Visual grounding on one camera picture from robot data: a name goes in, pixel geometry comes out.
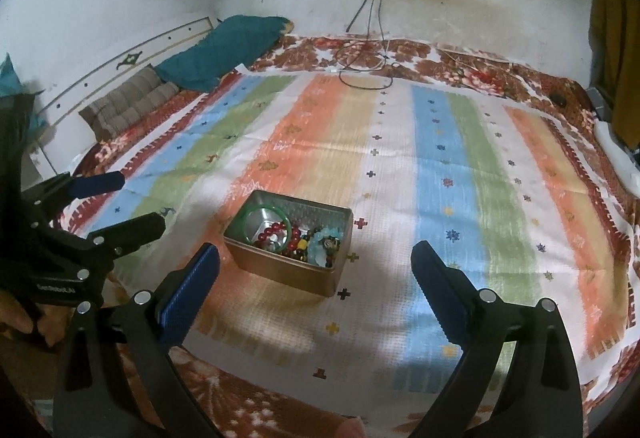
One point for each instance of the teal pillow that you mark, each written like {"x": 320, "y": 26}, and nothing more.
{"x": 236, "y": 40}

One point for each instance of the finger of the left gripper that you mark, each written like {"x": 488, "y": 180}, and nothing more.
{"x": 129, "y": 236}
{"x": 62, "y": 189}

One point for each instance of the striped colourful bed cloth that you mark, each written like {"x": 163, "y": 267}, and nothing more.
{"x": 380, "y": 197}

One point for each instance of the metal tin box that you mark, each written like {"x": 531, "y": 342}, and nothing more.
{"x": 314, "y": 259}

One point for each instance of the green jade bangle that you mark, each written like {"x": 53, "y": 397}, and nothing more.
{"x": 267, "y": 225}

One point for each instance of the person's hand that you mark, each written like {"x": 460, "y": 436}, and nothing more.
{"x": 51, "y": 325}

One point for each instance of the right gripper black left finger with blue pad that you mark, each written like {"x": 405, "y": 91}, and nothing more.
{"x": 93, "y": 397}

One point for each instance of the white headboard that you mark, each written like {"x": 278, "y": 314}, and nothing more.
{"x": 67, "y": 135}

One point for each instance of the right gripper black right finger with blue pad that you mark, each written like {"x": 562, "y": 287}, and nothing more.
{"x": 540, "y": 396}

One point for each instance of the white object at bedside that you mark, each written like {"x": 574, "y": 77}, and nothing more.
{"x": 624, "y": 165}

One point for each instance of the red floral bedsheet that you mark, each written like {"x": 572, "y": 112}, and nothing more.
{"x": 450, "y": 63}

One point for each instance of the yellow curtain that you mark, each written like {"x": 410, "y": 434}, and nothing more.
{"x": 614, "y": 41}

